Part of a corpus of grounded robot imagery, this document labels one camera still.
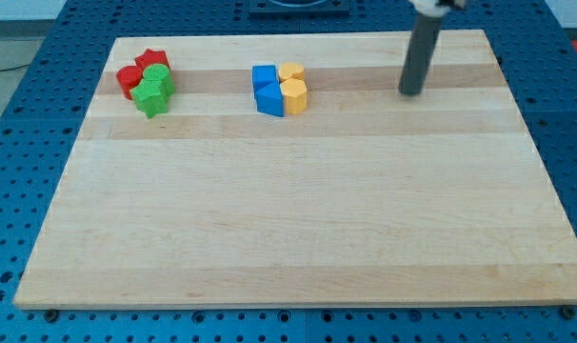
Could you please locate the white rod mount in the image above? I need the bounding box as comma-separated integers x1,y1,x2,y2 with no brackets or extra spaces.
408,0,468,17

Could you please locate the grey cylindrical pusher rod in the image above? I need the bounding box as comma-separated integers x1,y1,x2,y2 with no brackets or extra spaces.
398,14,443,96

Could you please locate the yellow hexagon block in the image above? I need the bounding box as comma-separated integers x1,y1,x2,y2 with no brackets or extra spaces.
280,78,308,114

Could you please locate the yellow heart block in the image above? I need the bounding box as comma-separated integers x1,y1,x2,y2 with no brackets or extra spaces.
278,62,305,83

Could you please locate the wooden board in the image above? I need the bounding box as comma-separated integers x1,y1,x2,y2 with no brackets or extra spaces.
14,30,577,310

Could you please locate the blue triangle block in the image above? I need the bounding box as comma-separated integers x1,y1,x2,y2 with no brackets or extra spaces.
255,82,285,117

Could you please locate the blue cube block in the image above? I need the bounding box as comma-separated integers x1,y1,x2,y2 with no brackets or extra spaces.
251,65,278,94

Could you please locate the green cylinder block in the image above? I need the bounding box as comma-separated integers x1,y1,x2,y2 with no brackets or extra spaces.
143,64,175,96

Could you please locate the green star block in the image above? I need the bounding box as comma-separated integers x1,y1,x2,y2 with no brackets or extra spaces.
130,78,169,118

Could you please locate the red star block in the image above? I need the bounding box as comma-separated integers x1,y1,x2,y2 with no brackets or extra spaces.
134,49,170,70

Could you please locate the red cylinder block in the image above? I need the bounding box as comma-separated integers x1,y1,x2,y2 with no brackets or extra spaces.
116,65,143,100

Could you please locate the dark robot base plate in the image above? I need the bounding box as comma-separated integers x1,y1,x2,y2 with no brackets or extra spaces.
248,0,350,17

